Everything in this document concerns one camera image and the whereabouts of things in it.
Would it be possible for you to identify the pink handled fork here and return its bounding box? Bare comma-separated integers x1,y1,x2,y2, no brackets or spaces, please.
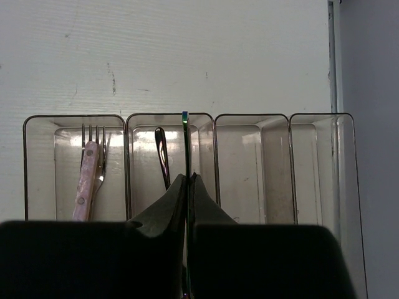
72,141,99,221

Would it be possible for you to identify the black spoon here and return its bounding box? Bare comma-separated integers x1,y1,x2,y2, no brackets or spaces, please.
155,127,171,189

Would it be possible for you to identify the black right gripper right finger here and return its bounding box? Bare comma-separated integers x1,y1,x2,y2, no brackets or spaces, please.
189,174,356,298

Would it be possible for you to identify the black handled steel fork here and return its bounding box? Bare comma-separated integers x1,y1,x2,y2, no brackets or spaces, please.
81,123,112,200

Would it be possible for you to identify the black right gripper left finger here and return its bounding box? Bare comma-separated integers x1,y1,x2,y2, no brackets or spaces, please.
1,175,186,298

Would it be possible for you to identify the clear plastic bin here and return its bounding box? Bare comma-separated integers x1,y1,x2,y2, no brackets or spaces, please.
289,113,368,298
23,115,128,222
214,114,296,224
125,112,219,217

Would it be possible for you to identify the rainbow spoon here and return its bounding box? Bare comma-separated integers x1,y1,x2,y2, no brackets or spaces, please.
182,111,191,298

